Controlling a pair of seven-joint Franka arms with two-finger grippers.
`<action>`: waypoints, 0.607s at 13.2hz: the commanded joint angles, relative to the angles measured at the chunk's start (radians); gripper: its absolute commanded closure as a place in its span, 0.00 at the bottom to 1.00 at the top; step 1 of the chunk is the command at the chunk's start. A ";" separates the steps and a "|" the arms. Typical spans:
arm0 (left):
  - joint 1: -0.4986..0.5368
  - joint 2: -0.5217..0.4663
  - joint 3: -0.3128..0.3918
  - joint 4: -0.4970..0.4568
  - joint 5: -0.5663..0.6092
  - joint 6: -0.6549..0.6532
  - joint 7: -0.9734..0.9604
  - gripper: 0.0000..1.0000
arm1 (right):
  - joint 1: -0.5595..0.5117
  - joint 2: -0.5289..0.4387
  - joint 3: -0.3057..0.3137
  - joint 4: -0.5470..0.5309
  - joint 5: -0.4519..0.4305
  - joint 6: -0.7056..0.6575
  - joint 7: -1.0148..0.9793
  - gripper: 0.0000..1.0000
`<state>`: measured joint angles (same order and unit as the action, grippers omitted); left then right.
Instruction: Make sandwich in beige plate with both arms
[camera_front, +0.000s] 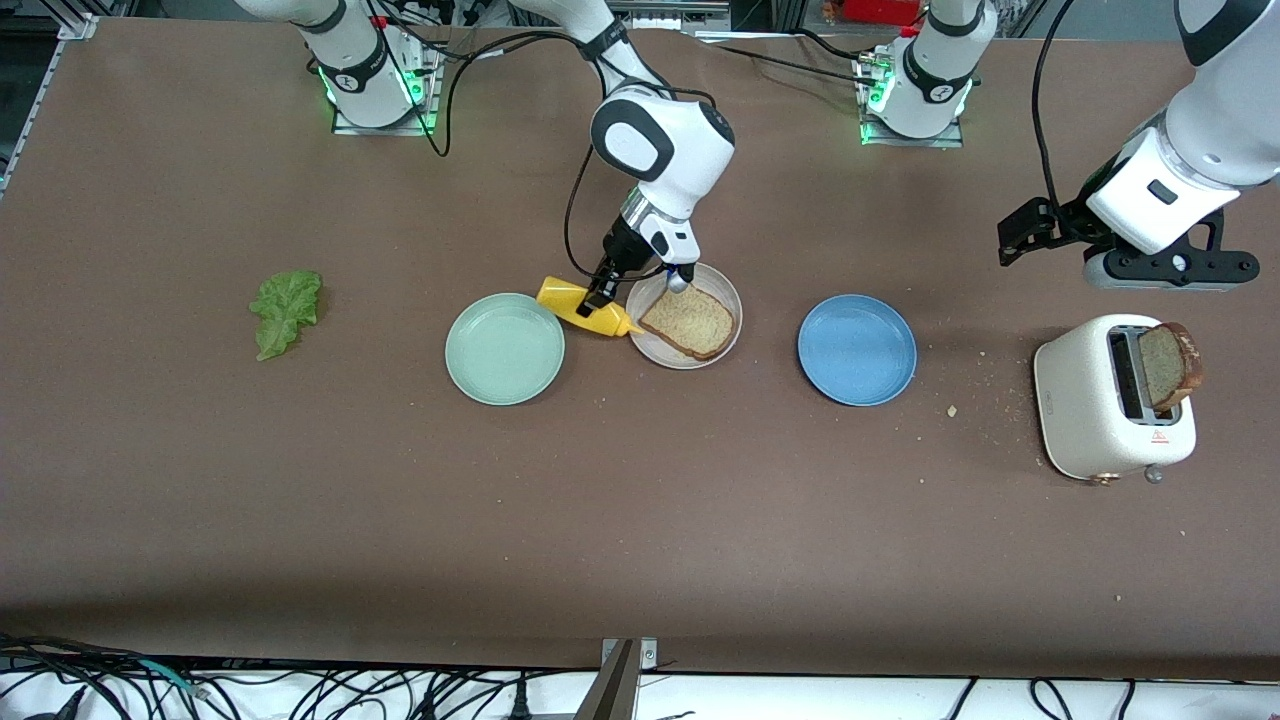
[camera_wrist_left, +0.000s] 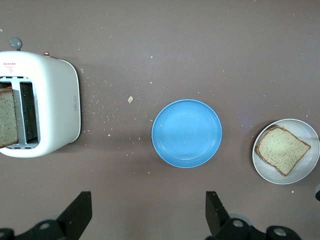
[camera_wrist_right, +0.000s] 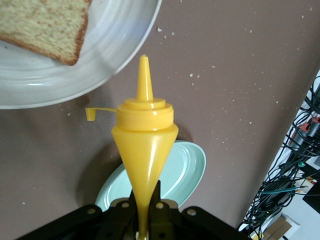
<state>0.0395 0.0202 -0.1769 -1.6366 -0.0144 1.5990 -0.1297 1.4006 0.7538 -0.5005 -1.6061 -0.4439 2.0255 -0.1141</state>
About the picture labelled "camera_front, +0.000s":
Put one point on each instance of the small metal table bracket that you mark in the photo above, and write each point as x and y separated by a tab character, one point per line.
648	653

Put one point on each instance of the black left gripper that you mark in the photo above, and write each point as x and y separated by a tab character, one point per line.
1068	222

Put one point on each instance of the beige plate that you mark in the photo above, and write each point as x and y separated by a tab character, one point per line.
660	350

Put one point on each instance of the blue plate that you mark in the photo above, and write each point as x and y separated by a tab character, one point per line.
857	350

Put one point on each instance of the white toaster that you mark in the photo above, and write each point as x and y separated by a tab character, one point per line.
1075	400

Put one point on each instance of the dark grey metal post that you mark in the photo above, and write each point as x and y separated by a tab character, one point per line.
610	690

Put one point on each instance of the mint green plate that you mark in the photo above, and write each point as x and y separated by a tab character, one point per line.
505	350

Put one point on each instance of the black left camera bracket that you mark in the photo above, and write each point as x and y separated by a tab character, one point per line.
1140	262

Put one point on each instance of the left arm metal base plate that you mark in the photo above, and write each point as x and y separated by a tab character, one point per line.
950	143

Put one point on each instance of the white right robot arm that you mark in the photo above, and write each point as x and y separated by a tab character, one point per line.
670	150

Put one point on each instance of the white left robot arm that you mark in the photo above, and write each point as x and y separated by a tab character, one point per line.
1200	130

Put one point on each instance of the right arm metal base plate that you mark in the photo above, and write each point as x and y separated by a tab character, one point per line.
350	129

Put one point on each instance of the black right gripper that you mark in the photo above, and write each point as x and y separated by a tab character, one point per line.
622	246

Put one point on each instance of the light bread slice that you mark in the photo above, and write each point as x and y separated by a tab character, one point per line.
695	322

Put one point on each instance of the yellow mustard squeeze bottle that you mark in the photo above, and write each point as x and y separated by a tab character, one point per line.
565	300

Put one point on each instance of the black plug connector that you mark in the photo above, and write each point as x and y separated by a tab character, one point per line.
519	705

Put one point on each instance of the red box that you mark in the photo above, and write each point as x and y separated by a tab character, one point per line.
880	10

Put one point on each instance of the aluminium frame rail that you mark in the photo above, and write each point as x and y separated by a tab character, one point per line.
50	90

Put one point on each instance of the green lettuce leaf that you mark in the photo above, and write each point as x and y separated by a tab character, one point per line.
285	310

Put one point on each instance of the silver aluminium extrusion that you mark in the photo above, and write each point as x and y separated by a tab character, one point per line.
680	14

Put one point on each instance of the dark crust bread slice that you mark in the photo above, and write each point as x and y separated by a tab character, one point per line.
1165	365

